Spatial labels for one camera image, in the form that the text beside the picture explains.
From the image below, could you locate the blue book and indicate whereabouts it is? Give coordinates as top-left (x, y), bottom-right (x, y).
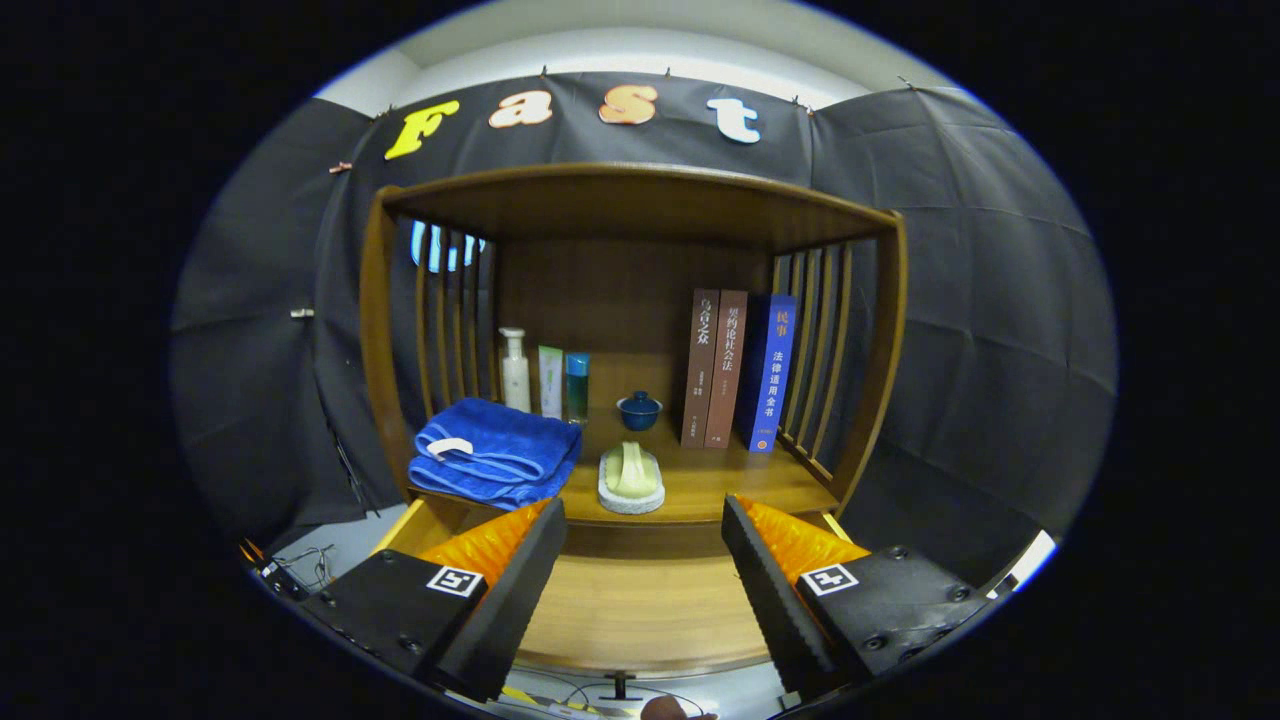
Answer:
top-left (740, 293), bottom-right (798, 454)

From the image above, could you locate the small black device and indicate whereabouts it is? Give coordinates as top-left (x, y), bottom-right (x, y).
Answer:
top-left (240, 540), bottom-right (306, 601)

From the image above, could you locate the reddish brown book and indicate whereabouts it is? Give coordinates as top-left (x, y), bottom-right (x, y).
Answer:
top-left (704, 289), bottom-right (749, 450)

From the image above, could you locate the wooden drawer with black knob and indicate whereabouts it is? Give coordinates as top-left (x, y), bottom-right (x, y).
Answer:
top-left (375, 497), bottom-right (851, 701)

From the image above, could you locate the white pump bottle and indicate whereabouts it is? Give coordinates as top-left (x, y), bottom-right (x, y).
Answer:
top-left (498, 327), bottom-right (532, 414)

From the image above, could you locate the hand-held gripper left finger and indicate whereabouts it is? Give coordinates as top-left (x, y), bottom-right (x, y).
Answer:
top-left (300, 497), bottom-right (568, 704)

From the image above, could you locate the black floor cable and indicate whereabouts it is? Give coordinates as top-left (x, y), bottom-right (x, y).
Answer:
top-left (270, 543), bottom-right (336, 591)

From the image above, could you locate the black backdrop cloth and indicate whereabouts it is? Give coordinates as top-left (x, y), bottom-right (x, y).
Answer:
top-left (170, 70), bottom-right (1118, 591)

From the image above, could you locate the white and green tube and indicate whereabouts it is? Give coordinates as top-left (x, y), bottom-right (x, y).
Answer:
top-left (538, 345), bottom-right (565, 420)

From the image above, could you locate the brown wooden cabinet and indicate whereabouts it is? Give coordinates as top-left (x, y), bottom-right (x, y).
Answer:
top-left (358, 162), bottom-right (909, 691)

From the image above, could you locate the teal bottle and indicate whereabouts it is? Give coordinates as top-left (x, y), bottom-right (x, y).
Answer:
top-left (565, 351), bottom-right (591, 425)

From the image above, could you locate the green soap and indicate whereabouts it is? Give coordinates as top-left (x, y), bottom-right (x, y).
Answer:
top-left (605, 441), bottom-right (659, 499)

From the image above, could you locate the wooden countertop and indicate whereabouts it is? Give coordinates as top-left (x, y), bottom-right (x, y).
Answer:
top-left (410, 405), bottom-right (841, 528)

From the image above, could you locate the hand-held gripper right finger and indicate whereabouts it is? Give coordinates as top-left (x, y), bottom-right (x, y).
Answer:
top-left (720, 494), bottom-right (1001, 701)

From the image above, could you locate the dark brown book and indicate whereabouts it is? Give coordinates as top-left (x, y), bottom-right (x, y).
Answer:
top-left (681, 288), bottom-right (721, 448)

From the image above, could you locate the folded blue towel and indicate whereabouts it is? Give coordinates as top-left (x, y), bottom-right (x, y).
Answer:
top-left (407, 397), bottom-right (584, 512)

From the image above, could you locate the blue lidded teacup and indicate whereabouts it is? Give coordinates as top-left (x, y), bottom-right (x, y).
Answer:
top-left (616, 390), bottom-right (663, 433)

